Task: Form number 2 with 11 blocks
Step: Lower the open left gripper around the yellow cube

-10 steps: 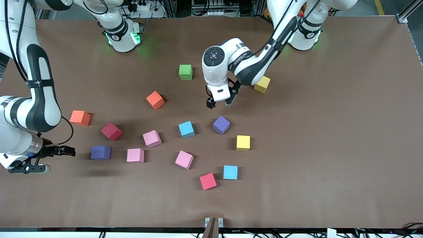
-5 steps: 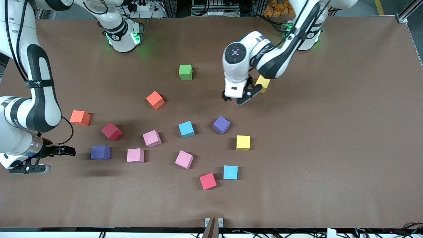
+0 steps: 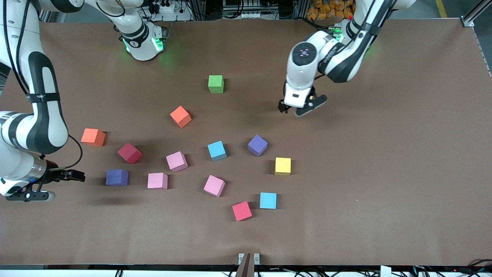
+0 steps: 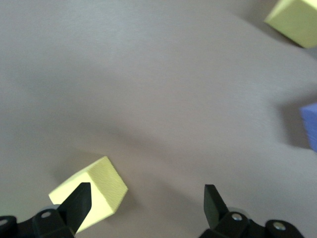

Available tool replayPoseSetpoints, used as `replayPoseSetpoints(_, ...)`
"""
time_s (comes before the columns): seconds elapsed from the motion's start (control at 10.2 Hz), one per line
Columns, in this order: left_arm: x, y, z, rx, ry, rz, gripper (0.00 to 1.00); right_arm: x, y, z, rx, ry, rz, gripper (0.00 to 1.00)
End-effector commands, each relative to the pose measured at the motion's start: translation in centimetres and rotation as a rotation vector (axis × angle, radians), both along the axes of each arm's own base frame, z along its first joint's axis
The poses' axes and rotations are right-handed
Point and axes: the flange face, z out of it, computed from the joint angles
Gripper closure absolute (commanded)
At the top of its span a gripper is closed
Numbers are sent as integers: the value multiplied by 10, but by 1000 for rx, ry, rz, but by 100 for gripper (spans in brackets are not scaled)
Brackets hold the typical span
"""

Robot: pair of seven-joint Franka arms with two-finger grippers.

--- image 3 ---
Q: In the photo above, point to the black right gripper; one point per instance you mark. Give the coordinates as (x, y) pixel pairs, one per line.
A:
(54, 176)

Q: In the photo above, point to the purple foam cube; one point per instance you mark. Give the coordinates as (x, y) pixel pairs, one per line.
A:
(257, 145)
(116, 177)

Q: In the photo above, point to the green foam cube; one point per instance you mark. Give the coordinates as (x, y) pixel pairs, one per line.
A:
(215, 82)

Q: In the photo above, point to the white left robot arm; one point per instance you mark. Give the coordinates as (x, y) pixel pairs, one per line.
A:
(301, 75)

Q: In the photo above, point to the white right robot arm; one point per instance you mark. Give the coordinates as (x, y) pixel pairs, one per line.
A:
(48, 127)

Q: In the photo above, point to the orange foam cube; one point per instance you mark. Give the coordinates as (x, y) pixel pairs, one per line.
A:
(92, 136)
(180, 116)

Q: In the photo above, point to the yellow foam cube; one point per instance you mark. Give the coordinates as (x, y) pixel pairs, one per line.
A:
(283, 165)

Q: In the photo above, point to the crimson foam cube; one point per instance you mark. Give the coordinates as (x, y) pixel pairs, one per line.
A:
(129, 152)

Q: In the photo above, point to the teal blue foam cube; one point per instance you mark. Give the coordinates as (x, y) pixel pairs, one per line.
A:
(216, 150)

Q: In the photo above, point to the pink foam cube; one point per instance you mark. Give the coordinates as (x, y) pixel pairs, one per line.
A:
(157, 180)
(176, 161)
(213, 185)

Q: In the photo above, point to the light blue foam cube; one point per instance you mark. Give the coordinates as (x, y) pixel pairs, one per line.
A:
(268, 200)

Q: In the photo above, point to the metal equipment rack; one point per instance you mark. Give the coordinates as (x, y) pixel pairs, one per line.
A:
(246, 15)

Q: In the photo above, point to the orange fruit net bag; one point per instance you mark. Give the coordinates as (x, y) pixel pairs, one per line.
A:
(326, 9)

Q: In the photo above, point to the red foam cube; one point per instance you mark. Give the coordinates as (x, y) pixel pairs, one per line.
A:
(241, 211)

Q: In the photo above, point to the brown table cover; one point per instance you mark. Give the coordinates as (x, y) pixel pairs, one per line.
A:
(384, 173)

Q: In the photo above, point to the white power strip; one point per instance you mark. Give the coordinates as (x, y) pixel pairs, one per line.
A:
(167, 9)

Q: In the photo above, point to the white paper tag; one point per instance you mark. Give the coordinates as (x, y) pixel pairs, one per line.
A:
(385, 272)

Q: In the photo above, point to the small metal bracket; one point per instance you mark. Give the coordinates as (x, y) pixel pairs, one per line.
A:
(256, 258)

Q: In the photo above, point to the aluminium frame profile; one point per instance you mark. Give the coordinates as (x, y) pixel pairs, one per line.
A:
(471, 19)
(48, 16)

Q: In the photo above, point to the aluminium frame post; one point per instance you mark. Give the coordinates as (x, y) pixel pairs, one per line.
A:
(245, 267)

